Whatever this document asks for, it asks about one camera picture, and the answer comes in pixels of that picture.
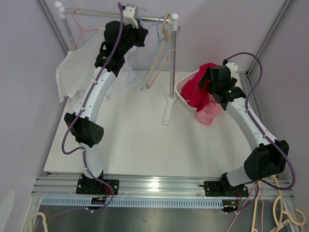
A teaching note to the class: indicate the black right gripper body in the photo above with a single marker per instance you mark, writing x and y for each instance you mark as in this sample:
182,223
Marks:
211,89

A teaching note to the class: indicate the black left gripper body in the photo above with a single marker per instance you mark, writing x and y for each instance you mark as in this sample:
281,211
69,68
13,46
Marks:
133,36

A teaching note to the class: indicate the magenta t shirt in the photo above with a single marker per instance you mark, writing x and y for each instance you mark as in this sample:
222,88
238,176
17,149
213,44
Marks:
192,94

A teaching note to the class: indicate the pink t shirt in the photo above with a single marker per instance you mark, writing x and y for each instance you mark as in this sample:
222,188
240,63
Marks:
207,115

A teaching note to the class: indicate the blue plastic hanger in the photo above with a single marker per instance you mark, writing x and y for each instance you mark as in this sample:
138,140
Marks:
159,57

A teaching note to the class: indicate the beige plastic hanger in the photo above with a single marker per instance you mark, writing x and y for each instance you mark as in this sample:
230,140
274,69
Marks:
163,50

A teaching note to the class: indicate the pink wire hanger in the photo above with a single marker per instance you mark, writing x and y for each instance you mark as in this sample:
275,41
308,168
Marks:
82,31

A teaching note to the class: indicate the pale pink tank top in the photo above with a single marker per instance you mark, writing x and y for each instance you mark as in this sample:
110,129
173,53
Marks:
76,71

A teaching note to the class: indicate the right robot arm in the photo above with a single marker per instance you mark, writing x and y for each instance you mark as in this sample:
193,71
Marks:
268,155

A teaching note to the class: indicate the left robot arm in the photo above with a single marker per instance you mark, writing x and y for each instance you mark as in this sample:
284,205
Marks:
119,38

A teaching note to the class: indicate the white rack base foot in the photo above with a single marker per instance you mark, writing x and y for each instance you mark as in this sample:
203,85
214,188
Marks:
170,102

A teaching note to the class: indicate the silver rack upright pole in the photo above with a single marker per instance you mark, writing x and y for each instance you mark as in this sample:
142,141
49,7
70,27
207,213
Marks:
173,58

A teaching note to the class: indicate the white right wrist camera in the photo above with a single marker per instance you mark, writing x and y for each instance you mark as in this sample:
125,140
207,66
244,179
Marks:
233,66

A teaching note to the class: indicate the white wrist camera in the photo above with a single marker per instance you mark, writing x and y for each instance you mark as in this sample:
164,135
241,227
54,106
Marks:
233,66
130,12

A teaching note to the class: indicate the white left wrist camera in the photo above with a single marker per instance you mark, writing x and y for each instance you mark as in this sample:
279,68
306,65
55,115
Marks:
130,12

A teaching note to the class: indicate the silver clothes rack rail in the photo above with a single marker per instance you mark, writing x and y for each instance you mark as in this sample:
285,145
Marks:
116,15

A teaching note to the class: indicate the white slotted cable duct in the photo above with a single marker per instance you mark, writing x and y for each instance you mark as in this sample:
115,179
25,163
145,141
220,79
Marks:
133,202

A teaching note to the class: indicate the aluminium mounting rail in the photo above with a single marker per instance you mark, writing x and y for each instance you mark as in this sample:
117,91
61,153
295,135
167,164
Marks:
134,186

